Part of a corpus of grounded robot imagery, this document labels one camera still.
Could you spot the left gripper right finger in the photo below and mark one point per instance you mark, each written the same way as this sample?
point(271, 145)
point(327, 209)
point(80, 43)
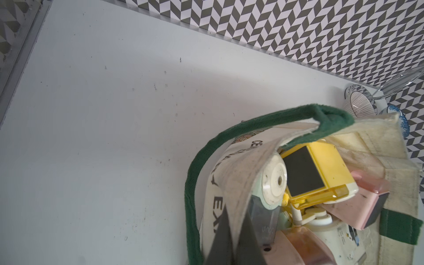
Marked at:
point(248, 251)

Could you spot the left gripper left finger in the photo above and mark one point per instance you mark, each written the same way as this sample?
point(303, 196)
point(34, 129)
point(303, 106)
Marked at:
point(221, 252)

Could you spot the cream canvas tote bag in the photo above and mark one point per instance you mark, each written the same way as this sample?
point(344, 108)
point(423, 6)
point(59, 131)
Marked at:
point(223, 174)

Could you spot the yellow block pencil sharpener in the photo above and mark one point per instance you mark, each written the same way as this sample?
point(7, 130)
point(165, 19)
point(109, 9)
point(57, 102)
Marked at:
point(317, 174)

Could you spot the pink rounded pencil sharpener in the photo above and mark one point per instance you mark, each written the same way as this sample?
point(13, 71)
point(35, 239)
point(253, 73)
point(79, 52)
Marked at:
point(297, 246)

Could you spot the mint green pencil sharpener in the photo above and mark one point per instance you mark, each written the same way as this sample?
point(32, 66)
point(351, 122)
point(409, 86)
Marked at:
point(265, 208)

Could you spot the white cartoon pencil sharpener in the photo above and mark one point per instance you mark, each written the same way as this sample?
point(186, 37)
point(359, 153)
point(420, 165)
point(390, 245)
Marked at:
point(341, 239)

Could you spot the pink block pencil sharpener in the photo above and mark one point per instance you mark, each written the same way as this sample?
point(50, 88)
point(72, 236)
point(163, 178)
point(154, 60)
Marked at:
point(362, 209)

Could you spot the pink ribbed bowl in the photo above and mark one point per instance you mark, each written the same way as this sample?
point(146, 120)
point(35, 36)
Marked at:
point(358, 102)

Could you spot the blue white patterned bowl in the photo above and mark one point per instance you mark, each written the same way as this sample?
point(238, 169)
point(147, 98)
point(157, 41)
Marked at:
point(405, 128)

